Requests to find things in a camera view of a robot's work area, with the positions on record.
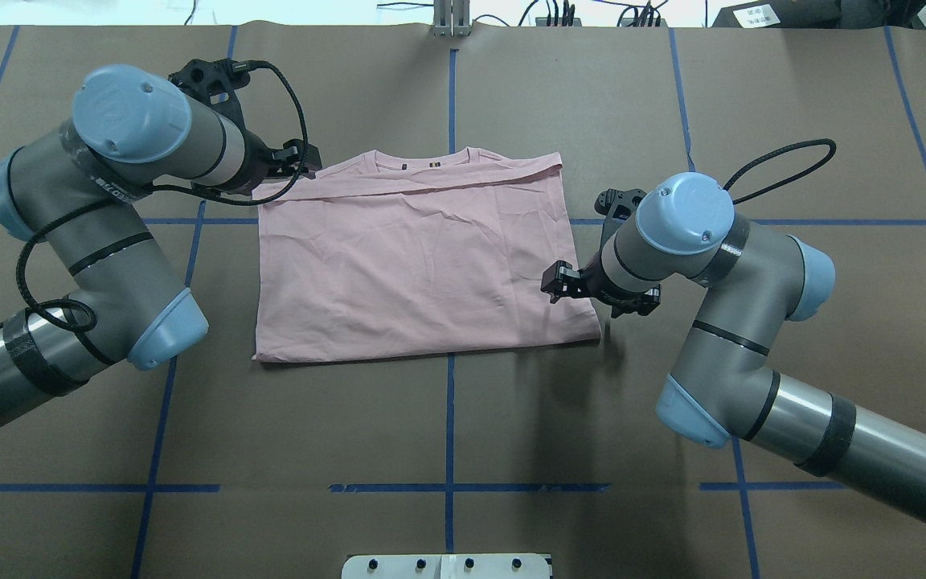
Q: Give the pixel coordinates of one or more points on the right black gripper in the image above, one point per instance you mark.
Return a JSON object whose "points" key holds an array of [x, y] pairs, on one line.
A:
{"points": [[594, 283]]}

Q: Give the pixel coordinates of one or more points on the black box white label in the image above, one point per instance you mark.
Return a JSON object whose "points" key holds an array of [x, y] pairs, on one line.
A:
{"points": [[779, 14]]}

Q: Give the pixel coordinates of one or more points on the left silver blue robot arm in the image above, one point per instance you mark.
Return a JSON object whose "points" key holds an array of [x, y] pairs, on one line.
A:
{"points": [[96, 287]]}

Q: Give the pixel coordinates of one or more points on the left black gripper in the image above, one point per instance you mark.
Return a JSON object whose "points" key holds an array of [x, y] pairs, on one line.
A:
{"points": [[257, 163]]}

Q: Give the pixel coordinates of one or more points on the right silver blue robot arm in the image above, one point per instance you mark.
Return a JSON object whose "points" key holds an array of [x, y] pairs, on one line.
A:
{"points": [[721, 387]]}

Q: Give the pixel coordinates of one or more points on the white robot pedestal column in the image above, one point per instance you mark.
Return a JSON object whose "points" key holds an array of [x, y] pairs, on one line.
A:
{"points": [[449, 565]]}

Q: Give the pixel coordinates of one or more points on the pink snoopy t-shirt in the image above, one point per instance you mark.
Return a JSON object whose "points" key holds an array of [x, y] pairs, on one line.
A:
{"points": [[384, 257]]}

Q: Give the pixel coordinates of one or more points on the aluminium frame post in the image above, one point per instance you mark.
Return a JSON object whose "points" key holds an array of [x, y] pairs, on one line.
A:
{"points": [[451, 18]]}

